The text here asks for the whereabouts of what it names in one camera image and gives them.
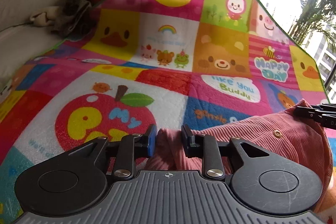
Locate pink corduroy garment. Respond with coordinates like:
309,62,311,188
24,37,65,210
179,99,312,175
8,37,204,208
140,108,335,216

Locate green palm plant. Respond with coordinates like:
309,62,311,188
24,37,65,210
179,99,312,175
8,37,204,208
289,0,335,51

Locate beige sofa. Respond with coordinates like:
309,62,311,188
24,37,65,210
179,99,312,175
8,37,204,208
1,0,66,85

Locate colourful cartoon play mat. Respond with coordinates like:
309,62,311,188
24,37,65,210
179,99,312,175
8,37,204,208
1,0,334,223

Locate grey beige plush toy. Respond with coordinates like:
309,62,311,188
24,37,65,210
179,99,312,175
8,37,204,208
30,0,92,38

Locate black window frame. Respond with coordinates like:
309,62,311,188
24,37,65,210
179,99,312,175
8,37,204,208
325,63,336,103

